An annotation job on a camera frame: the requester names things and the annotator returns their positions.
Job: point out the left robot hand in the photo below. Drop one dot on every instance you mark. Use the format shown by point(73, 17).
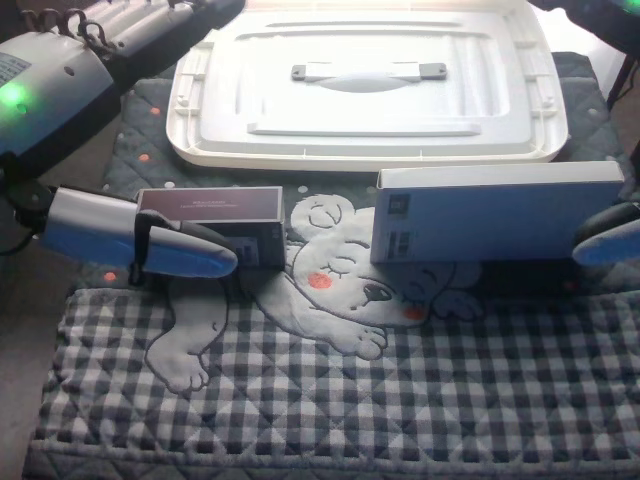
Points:
point(55, 85)

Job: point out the white rectangular box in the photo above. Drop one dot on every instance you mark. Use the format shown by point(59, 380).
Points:
point(475, 220)

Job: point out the small purple-faced box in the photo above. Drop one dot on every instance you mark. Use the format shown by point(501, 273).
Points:
point(210, 202)

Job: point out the thin black stand leg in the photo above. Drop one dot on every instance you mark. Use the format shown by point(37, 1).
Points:
point(622, 77)

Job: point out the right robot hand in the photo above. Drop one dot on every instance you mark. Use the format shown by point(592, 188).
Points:
point(610, 245)

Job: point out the grey bear print quilt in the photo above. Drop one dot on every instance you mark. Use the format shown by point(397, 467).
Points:
point(320, 400)

